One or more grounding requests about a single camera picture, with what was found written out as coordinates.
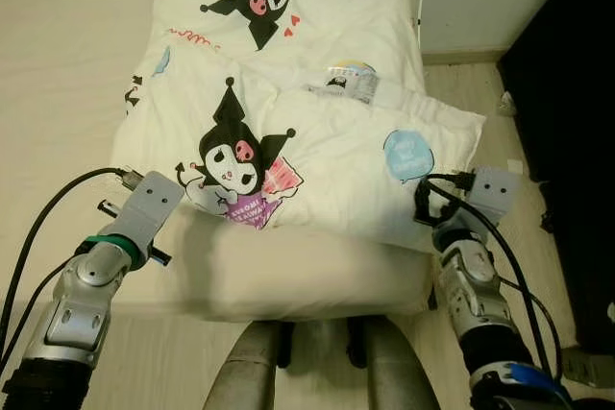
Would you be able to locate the low black cabinet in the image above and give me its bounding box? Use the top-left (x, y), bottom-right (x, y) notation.
top-left (497, 0), bottom-right (615, 355)

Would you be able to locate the grey right robot leg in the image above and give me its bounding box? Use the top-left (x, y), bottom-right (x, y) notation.
top-left (349, 315), bottom-right (443, 410)

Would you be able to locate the beige mattress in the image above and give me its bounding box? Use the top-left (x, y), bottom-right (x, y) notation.
top-left (0, 0), bottom-right (439, 324)

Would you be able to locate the blue tape strip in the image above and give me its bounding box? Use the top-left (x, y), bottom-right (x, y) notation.
top-left (494, 362), bottom-right (570, 398)

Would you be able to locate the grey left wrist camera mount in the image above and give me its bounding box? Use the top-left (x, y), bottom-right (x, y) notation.
top-left (113, 171), bottom-right (185, 250)

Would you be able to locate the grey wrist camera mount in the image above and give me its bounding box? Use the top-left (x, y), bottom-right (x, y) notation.
top-left (465, 166), bottom-right (523, 230)
top-left (113, 171), bottom-right (185, 250)

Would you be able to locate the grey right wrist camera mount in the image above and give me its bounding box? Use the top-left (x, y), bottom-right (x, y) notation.
top-left (465, 166), bottom-right (523, 230)

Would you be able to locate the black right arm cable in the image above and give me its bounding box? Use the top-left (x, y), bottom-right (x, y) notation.
top-left (421, 172), bottom-right (565, 382)

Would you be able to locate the grey power strip red switch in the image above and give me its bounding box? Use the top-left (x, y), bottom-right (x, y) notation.
top-left (561, 347), bottom-right (615, 391)

